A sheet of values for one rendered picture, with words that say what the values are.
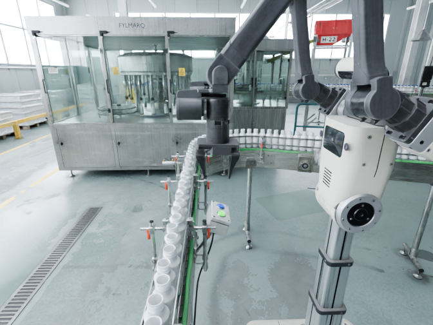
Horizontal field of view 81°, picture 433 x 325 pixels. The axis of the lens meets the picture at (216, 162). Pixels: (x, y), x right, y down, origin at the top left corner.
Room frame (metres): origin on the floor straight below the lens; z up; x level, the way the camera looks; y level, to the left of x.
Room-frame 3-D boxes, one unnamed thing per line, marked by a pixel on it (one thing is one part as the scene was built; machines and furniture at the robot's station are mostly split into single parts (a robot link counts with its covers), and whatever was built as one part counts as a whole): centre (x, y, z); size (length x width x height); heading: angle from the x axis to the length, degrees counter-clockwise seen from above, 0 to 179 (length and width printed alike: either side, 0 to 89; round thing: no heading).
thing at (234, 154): (0.61, -0.02, 1.44); 0.07 x 0.07 x 0.09; 1
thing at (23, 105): (8.04, 6.30, 0.50); 1.23 x 1.04 x 1.00; 92
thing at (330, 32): (7.06, -2.90, 1.40); 0.92 x 0.72 x 2.80; 74
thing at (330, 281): (0.88, -0.50, 0.74); 0.11 x 0.11 x 0.40; 2
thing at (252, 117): (6.63, -0.80, 1.15); 1.63 x 1.62 x 2.30; 2
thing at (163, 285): (0.50, 0.13, 1.08); 0.06 x 0.06 x 0.17
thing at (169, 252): (0.62, 0.14, 1.08); 0.06 x 0.06 x 0.17
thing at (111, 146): (5.20, 1.19, 1.18); 2.88 x 2.73 x 2.35; 92
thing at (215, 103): (0.61, 0.00, 1.57); 0.07 x 0.06 x 0.07; 95
